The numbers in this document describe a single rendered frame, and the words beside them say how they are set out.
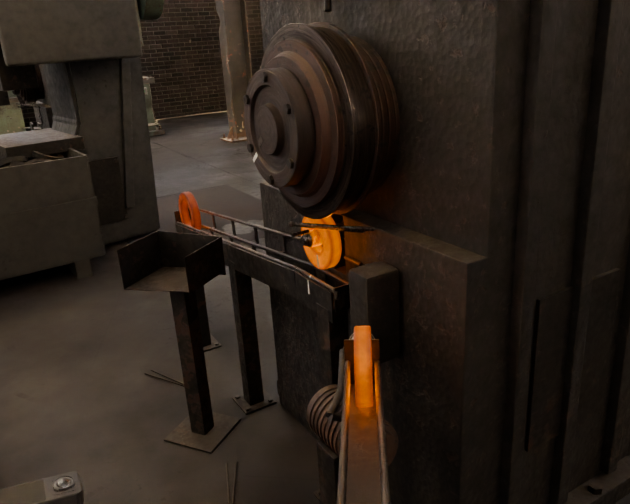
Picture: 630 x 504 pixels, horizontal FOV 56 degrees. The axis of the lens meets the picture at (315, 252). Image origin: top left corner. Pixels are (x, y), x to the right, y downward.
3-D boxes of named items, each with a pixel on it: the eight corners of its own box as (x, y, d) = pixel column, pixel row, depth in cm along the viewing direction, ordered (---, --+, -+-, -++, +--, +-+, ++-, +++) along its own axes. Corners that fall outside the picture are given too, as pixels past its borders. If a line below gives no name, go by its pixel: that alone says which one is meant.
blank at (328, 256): (307, 207, 162) (297, 210, 161) (338, 212, 149) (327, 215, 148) (314, 261, 166) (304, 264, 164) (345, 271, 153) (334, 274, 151)
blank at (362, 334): (373, 408, 120) (356, 408, 121) (370, 332, 125) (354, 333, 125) (373, 404, 105) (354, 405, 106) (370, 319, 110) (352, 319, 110)
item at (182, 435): (185, 406, 228) (157, 230, 203) (243, 420, 218) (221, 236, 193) (151, 438, 211) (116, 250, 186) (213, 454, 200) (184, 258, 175)
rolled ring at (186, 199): (187, 190, 241) (194, 189, 243) (175, 194, 257) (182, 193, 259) (197, 234, 243) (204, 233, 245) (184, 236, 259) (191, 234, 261)
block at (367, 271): (384, 344, 152) (382, 257, 144) (404, 356, 146) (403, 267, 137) (350, 356, 147) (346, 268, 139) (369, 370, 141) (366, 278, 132)
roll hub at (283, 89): (329, 143, 127) (288, 204, 151) (282, 41, 134) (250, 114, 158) (307, 147, 124) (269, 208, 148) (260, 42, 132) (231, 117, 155)
